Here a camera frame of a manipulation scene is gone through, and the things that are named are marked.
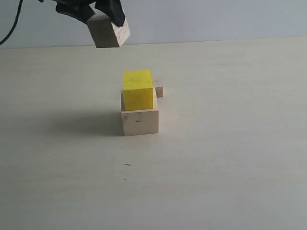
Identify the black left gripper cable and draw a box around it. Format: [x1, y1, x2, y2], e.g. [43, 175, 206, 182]
[0, 0, 24, 46]

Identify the yellow cube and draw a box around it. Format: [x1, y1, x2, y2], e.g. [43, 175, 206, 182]
[122, 69, 154, 111]

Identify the medium wooden cube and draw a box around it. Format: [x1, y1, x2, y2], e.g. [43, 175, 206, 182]
[87, 13, 130, 48]

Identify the large wooden base cube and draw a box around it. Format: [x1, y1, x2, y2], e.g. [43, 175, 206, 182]
[120, 89, 159, 136]

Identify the small wooden cube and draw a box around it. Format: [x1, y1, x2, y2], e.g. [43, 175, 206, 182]
[153, 80, 163, 98]

